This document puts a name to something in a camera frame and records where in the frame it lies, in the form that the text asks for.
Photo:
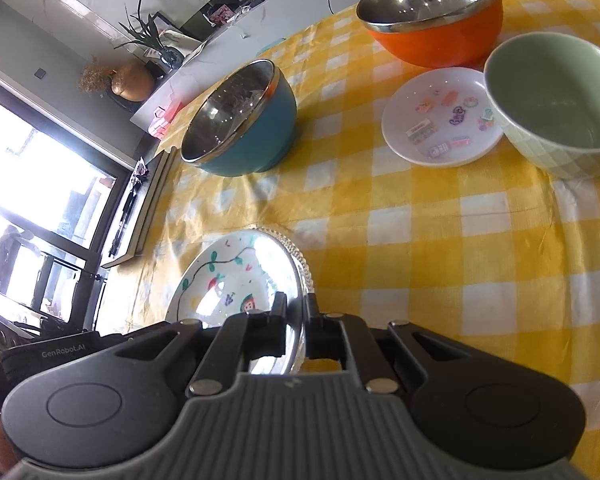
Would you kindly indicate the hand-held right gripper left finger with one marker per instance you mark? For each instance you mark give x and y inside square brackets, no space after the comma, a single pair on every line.
[278,320]

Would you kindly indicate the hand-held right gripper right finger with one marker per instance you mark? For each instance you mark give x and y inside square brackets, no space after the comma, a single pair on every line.
[312,330]

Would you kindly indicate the clear glass plate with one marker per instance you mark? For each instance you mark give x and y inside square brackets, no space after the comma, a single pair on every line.
[304,275]

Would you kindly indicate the painted white plate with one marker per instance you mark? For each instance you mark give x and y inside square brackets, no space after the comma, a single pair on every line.
[220,270]

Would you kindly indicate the small white printed plate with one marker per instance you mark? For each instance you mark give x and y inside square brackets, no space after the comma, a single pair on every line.
[415,105]

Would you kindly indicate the green ceramic bowl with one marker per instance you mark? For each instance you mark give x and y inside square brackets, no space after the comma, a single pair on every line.
[545,105]

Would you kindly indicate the yellow checked tablecloth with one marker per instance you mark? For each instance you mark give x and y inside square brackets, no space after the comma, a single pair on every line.
[405,220]

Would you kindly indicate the wooden framed board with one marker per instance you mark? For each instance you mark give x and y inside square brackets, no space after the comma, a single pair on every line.
[145,210]

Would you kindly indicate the teal steel bowl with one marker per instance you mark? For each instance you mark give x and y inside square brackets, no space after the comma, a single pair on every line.
[265,135]

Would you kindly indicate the pink box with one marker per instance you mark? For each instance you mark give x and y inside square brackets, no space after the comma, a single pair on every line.
[165,120]

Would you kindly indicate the golden vase with dried flowers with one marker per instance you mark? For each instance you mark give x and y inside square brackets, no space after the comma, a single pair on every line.
[130,82]

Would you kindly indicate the aloe plant in glass vase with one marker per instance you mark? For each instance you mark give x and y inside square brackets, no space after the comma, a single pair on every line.
[150,30]

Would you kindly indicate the orange steel bowl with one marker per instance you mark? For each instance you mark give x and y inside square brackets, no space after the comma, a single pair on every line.
[445,40]

